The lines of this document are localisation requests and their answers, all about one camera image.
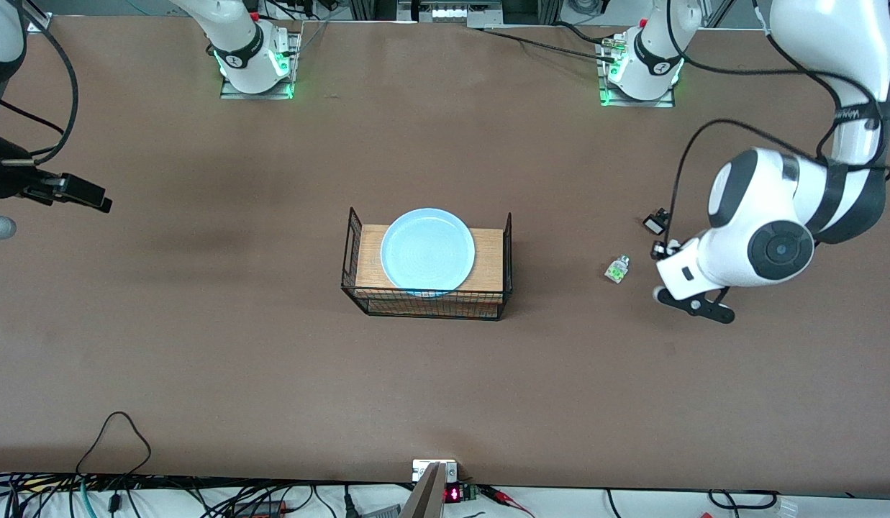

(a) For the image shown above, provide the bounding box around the red clip lead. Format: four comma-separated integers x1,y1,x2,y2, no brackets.
481,486,535,518

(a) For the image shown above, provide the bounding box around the light blue plate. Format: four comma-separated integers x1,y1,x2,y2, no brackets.
380,208,476,297

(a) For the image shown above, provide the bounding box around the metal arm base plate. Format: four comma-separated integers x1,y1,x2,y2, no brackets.
220,32,299,101
598,36,677,109

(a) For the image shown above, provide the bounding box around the black cable on table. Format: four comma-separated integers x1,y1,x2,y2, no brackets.
471,22,622,65

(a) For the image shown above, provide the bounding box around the black wire basket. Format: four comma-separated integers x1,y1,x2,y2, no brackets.
341,207,514,322

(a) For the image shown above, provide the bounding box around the black coiled cable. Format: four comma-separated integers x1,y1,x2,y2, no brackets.
707,489,782,511

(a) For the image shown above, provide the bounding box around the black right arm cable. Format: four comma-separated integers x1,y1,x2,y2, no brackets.
0,0,80,168

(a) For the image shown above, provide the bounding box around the black power adapter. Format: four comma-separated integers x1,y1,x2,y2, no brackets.
232,499,289,518

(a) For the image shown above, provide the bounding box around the small metal bracket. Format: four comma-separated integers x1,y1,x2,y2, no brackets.
412,459,459,483

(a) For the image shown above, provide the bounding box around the grey angled bar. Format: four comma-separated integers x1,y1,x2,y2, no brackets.
399,462,446,518

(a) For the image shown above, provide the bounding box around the wooden board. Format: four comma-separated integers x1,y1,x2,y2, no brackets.
356,224,505,317

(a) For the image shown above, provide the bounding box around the white device with lights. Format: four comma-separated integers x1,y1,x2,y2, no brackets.
429,3,492,24

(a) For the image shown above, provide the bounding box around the black looped cable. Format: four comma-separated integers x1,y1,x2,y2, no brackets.
76,412,153,477

